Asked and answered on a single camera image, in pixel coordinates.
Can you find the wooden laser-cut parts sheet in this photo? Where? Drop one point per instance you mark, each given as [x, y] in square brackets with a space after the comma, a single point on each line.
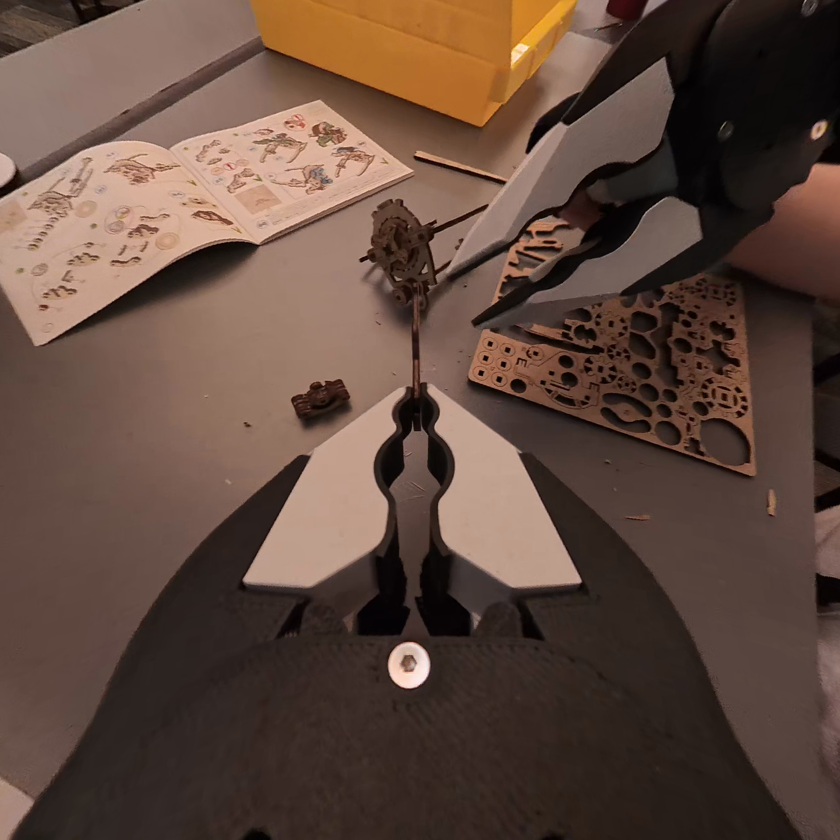
[525, 387]

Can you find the small dark wooden assembly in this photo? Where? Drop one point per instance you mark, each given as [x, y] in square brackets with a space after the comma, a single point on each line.
[320, 399]

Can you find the person's right hand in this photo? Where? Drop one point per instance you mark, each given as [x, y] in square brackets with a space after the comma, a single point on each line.
[584, 210]

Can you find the pale wooden stick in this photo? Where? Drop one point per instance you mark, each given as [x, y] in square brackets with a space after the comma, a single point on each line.
[459, 166]

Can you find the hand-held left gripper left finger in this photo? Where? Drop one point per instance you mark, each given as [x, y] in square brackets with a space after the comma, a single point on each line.
[321, 518]

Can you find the wooden strip part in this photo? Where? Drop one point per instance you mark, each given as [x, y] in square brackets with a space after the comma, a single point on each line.
[416, 354]

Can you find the instruction booklet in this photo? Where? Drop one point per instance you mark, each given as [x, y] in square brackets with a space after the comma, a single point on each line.
[164, 216]

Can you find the maroon bottle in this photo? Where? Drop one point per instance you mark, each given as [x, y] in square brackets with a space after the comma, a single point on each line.
[627, 8]

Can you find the yellow plastic bin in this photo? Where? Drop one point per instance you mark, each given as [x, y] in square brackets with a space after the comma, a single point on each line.
[394, 52]

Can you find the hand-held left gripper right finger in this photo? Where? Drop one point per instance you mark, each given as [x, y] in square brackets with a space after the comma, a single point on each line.
[505, 518]

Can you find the person's right forearm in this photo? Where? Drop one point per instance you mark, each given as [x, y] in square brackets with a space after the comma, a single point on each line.
[794, 236]

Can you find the dark wooden gear model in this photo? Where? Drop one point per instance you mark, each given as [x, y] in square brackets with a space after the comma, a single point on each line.
[397, 243]

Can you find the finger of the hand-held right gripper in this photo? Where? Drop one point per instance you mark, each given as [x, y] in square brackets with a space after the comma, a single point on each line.
[643, 249]
[558, 170]

